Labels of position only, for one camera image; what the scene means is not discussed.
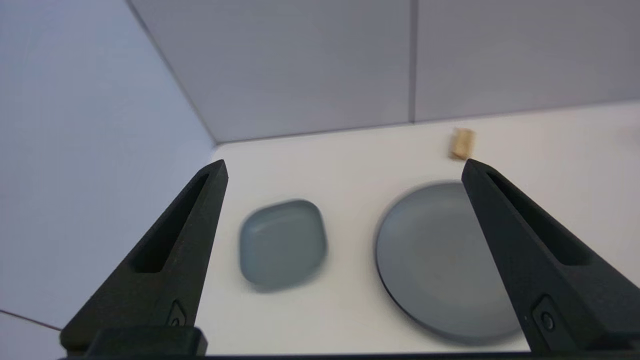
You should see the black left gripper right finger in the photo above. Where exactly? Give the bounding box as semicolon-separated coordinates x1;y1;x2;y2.
461;158;640;354

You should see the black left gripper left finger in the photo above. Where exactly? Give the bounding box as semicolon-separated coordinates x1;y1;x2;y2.
59;158;230;357

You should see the small blue-grey square dish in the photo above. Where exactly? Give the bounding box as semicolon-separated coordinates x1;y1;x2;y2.
238;198;329;292

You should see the round grey plate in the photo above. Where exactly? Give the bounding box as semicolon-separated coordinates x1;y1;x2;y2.
374;180;532;346

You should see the small wooden block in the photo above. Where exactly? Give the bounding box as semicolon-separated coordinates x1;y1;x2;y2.
449;127;476;161

